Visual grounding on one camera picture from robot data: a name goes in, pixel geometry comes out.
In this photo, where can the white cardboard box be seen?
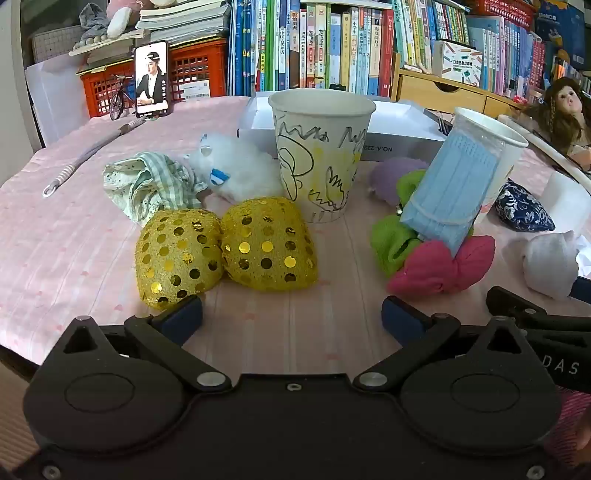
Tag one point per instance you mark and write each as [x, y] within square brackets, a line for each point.
[397, 138]

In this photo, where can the white fluffy plush toy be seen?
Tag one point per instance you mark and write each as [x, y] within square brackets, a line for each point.
[244, 166]

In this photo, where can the white sheet board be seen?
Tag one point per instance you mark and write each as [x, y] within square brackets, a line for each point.
[51, 101]

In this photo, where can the brown-haired doll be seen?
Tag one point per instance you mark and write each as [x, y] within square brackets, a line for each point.
[561, 110]

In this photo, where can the pink plush toy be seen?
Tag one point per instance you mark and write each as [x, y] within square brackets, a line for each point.
[122, 21]

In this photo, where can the pink cloth bundle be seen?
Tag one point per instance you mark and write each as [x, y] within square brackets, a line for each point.
[429, 272]

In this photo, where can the stack of paperback workbooks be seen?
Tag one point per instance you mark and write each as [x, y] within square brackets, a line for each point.
[184, 23]

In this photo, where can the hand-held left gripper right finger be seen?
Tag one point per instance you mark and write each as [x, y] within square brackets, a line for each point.
[401, 318]

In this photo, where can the white cloth bundle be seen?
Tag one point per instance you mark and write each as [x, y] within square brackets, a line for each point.
[549, 263]

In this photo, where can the wooden desktop drawer unit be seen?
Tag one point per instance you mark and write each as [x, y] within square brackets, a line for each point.
[443, 90]

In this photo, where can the grey grid board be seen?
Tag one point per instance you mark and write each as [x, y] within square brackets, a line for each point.
[51, 44]

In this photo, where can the gold sequin soft pad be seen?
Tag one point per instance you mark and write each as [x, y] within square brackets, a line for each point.
[175, 254]
[268, 244]

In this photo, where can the smartphone on stand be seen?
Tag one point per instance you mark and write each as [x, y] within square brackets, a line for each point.
[151, 78]

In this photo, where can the red plastic crate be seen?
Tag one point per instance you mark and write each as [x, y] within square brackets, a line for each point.
[198, 64]

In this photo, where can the red plastic basket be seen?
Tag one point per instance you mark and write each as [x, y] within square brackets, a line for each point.
[508, 11]

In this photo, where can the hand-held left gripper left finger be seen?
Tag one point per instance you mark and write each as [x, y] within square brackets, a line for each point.
[182, 318]

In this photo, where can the white pencil-print box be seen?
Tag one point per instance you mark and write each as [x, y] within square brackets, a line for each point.
[461, 64]

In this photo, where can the dark blue cardboard box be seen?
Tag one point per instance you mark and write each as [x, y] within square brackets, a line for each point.
[561, 27]

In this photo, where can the row of upright books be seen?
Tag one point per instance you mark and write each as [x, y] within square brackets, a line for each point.
[300, 46]

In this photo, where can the pack of blue face masks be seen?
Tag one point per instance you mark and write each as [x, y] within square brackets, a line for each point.
[452, 194]

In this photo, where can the miniature metal bicycle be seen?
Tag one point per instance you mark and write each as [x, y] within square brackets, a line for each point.
[117, 101]

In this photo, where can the paper cup with blue drawing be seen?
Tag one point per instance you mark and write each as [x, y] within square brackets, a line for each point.
[508, 161]

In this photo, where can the navy floral fabric pouch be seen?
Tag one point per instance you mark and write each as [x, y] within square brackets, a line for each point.
[521, 207]

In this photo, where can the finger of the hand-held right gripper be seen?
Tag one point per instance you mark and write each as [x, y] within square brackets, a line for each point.
[508, 304]

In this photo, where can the paper cup with yellow doodles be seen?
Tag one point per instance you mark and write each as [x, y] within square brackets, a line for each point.
[318, 152]

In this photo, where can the white plastic hoop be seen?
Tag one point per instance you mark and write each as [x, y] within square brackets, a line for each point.
[561, 159]

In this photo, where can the green checked cloth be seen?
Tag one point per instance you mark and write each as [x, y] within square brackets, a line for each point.
[143, 184]

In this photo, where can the green cloth bundle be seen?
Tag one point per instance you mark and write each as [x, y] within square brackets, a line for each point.
[392, 240]

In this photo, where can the pink tablecloth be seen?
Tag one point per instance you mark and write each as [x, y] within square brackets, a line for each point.
[69, 258]

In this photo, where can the purple fabric piece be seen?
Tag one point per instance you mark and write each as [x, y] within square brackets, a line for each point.
[392, 177]

